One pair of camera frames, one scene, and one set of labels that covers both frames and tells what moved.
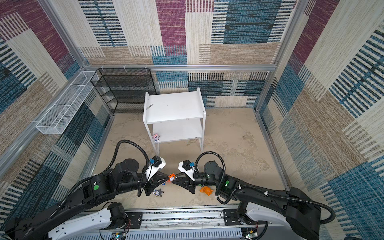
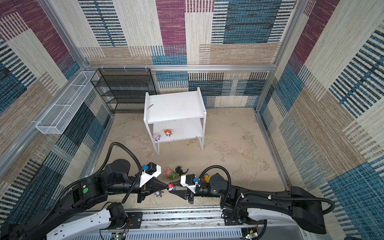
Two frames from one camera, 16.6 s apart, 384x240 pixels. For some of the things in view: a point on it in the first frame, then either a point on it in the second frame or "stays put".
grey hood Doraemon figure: (157, 192) stays put
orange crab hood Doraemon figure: (171, 177) → (168, 132)
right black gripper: (188, 185) → (182, 193)
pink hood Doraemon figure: (156, 136) stays put
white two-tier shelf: (174, 116) stays put
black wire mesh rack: (123, 89) stays put
